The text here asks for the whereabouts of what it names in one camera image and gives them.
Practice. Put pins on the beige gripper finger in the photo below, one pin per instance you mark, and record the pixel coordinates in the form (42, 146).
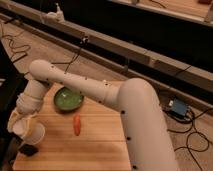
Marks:
(30, 124)

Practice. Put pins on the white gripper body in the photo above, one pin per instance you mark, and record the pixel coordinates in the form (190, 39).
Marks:
(16, 118)

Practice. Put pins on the white ceramic cup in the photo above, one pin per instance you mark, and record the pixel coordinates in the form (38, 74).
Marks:
(36, 136)

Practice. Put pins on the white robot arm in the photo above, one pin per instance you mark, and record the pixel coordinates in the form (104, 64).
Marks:
(149, 144)

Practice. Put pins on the black eraser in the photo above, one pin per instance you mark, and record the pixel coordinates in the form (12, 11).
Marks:
(28, 150)

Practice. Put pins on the green bowl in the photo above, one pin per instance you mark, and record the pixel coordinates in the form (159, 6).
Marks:
(66, 100)

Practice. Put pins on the orange carrot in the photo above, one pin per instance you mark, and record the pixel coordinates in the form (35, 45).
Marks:
(77, 125)

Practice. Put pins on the wooden cutting board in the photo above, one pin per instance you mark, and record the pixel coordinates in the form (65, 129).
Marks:
(100, 146)

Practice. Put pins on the blue electronic box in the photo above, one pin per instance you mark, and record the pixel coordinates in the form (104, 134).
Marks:
(178, 108)

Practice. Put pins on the black chair frame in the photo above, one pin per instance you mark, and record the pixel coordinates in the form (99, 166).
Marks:
(13, 83)

